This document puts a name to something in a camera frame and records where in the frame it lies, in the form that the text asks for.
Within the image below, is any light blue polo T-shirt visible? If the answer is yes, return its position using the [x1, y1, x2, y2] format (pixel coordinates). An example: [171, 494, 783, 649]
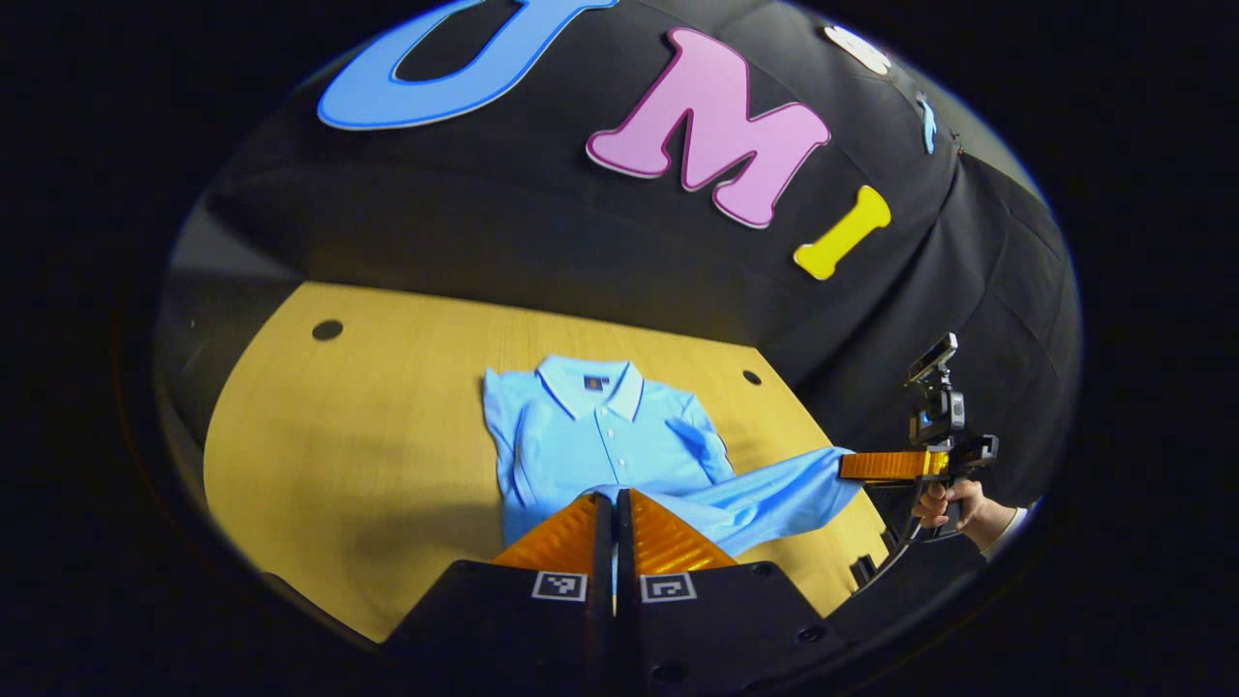
[482, 354, 864, 558]

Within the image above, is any black backdrop cloth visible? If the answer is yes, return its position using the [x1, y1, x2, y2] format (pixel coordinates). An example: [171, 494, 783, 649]
[155, 0, 1083, 582]

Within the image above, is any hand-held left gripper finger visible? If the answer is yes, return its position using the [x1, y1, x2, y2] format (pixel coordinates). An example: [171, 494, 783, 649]
[616, 489, 853, 691]
[382, 492, 616, 684]

